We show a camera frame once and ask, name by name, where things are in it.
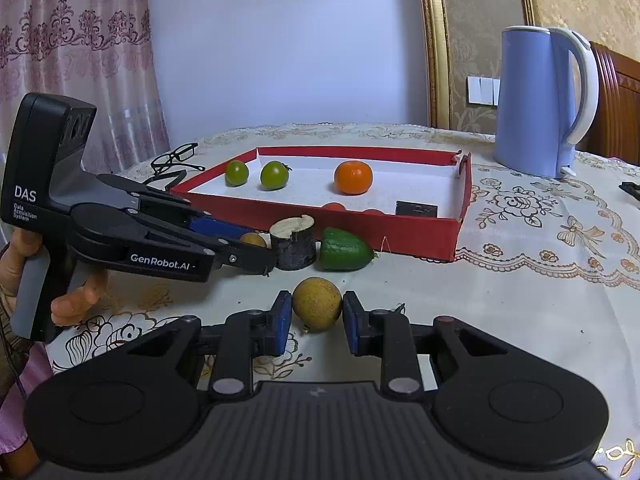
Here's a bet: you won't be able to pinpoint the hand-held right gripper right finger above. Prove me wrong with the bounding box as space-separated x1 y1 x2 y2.
341 290 521 401

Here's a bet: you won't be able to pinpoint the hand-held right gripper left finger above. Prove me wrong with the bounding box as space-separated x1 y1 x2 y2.
107 290 294 401

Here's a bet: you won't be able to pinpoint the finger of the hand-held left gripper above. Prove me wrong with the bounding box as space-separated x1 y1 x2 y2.
145 229 278 276
97 174 247 242

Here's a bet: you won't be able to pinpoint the green tomato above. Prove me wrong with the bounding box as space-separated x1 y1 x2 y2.
224 160 250 188
260 160 291 191

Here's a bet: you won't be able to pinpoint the red cardboard box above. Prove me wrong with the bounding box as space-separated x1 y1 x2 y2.
170 146 473 263

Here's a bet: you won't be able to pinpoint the orange tangerine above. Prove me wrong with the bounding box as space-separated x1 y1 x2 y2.
334 160 374 196

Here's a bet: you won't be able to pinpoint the black rectangular block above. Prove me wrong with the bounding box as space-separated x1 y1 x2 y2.
395 200 440 219

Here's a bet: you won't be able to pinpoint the person's left hand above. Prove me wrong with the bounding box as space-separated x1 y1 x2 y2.
51 271 109 328

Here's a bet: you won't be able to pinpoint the small wooden stump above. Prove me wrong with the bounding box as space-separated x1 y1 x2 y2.
269 215 318 271

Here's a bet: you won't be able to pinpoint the green pointed fruit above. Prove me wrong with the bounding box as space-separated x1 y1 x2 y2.
319 227 377 271

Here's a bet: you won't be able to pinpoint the black eyeglasses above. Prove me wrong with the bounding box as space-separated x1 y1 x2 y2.
151 143 205 175

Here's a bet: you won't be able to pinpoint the pink patterned curtain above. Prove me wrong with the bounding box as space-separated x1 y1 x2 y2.
0 0 171 176

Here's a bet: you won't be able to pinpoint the pink cloth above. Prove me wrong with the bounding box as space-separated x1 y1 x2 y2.
0 345 56 466

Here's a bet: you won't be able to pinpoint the blue electric kettle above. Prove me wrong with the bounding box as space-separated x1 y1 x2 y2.
493 25 600 179

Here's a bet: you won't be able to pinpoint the black cable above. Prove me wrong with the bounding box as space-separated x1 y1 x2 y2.
0 310 28 401

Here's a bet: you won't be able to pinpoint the white wall switch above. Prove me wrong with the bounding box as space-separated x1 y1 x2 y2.
466 75 501 107

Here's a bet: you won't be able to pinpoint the gold wall moulding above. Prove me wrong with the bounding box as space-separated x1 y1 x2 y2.
414 0 543 133

